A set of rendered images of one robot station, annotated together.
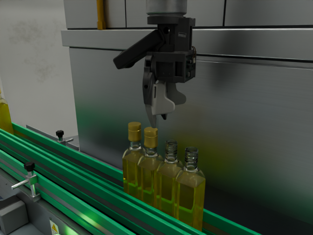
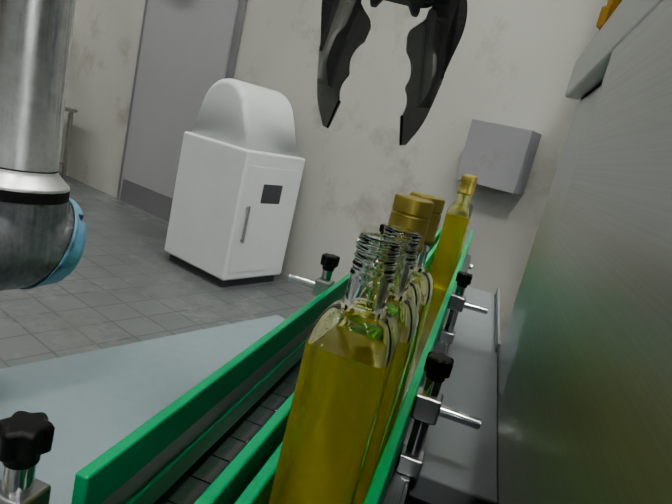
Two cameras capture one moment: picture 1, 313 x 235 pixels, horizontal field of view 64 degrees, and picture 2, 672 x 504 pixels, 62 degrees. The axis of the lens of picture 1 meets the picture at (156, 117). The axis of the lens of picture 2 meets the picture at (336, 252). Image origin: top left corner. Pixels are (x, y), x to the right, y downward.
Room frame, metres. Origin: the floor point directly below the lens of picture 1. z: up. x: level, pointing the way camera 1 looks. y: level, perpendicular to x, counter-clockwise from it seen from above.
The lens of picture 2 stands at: (0.33, -0.40, 1.20)
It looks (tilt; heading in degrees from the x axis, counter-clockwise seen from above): 12 degrees down; 66
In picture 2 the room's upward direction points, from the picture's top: 13 degrees clockwise
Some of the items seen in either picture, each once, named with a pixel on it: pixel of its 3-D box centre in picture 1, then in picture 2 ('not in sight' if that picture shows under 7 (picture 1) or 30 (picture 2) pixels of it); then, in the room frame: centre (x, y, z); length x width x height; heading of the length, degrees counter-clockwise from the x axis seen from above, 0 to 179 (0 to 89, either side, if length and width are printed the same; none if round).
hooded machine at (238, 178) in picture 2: not in sight; (240, 181); (1.23, 3.53, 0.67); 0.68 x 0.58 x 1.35; 122
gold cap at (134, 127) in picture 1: (134, 131); (421, 217); (0.61, 0.06, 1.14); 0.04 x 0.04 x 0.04
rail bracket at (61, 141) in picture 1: (65, 144); (466, 311); (0.95, 0.38, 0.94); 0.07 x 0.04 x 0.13; 142
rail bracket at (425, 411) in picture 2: not in sight; (443, 422); (0.68, 0.02, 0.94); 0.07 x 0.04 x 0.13; 142
